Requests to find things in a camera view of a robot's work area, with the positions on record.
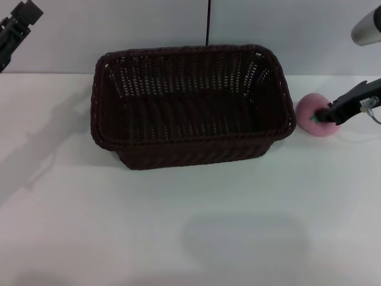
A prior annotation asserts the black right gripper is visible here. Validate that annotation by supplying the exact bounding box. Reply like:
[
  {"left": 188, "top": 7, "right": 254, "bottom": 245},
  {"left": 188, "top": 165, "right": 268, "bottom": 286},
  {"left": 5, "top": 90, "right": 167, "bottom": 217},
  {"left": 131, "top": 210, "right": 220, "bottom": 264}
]
[{"left": 312, "top": 77, "right": 381, "bottom": 126}]

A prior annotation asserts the dark brown woven basket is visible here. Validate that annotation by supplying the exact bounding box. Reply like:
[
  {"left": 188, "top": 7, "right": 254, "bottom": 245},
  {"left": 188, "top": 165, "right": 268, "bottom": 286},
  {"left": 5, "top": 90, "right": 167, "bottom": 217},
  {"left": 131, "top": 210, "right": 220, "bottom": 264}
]
[{"left": 89, "top": 43, "right": 298, "bottom": 171}]

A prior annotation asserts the black vertical wall strip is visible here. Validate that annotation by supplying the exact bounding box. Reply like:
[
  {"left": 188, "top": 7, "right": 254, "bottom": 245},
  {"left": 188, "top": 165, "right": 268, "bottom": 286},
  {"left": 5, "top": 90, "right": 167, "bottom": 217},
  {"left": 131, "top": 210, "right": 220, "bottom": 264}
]
[{"left": 204, "top": 0, "right": 211, "bottom": 47}]

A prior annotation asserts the grey right wrist cable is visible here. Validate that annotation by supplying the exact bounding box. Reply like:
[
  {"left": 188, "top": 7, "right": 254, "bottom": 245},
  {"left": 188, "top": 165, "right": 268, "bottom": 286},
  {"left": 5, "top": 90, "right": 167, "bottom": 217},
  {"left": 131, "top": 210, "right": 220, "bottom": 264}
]
[{"left": 358, "top": 97, "right": 381, "bottom": 126}]

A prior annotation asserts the pink peach toy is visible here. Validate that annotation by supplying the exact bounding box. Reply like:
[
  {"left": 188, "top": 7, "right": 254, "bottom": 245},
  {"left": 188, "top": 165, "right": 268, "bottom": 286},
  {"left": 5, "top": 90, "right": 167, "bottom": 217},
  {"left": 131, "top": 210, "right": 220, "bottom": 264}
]
[{"left": 295, "top": 92, "right": 341, "bottom": 137}]

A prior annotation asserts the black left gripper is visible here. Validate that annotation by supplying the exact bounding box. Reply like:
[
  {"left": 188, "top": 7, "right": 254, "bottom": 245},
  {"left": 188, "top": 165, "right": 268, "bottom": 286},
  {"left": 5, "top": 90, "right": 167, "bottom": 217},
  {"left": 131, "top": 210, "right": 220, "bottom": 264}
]
[{"left": 0, "top": 0, "right": 45, "bottom": 74}]

